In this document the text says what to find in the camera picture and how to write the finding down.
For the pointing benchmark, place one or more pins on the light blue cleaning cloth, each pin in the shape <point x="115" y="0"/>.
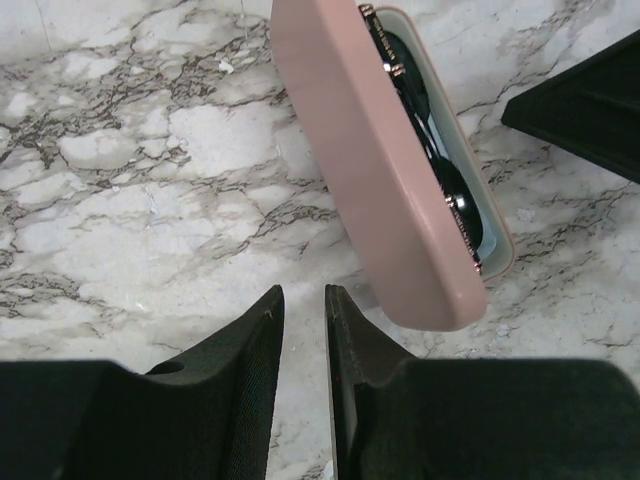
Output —
<point x="476" y="232"/>

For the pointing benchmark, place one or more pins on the pink glasses case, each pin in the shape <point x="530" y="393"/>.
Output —
<point x="378" y="174"/>

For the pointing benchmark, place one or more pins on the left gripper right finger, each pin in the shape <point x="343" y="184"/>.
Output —
<point x="398" y="416"/>

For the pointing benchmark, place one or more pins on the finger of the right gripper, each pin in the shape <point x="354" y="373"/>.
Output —
<point x="590" y="110"/>

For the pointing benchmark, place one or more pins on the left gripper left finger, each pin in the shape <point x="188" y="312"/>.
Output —
<point x="206" y="413"/>

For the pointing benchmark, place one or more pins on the black sunglasses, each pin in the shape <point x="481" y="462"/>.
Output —
<point x="408" y="82"/>

